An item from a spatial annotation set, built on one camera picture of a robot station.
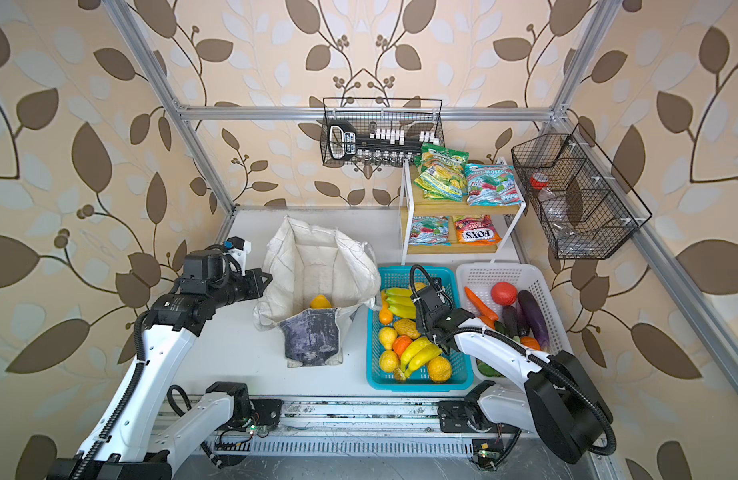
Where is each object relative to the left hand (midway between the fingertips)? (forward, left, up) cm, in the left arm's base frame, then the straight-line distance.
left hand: (272, 274), depth 74 cm
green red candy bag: (+20, -42, -4) cm, 46 cm away
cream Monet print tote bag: (+17, -1, -19) cm, 25 cm away
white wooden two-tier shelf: (+23, -48, -6) cm, 53 cm away
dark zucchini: (-1, -66, -19) cm, 68 cm away
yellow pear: (-8, -29, -19) cm, 36 cm away
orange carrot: (+1, -58, -18) cm, 61 cm away
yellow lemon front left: (-14, -30, -19) cm, 38 cm away
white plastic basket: (+11, -73, -16) cm, 76 cm away
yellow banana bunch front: (-13, -38, -16) cm, 43 cm away
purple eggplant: (-2, -70, -17) cm, 72 cm away
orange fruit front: (-16, -43, -18) cm, 49 cm away
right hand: (-1, -43, -20) cm, 47 cm away
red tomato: (+6, -65, -17) cm, 68 cm away
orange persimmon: (-10, -33, -18) cm, 39 cm away
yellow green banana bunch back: (+3, -33, -17) cm, 37 cm away
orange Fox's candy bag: (+21, -56, -5) cm, 60 cm away
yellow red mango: (+2, -9, -18) cm, 21 cm away
